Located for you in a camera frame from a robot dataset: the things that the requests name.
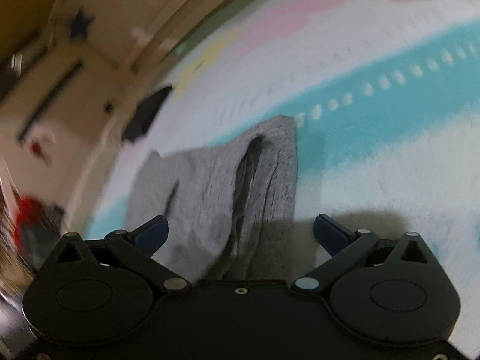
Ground grey speckled pants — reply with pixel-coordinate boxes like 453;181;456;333
124;115;297;283

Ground folded black garment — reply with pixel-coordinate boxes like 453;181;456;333
121;85;173;142

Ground floral white bed sheet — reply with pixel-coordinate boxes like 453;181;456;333
86;0;479;358

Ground wooden bed headboard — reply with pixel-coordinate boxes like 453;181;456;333
48;0;264;73

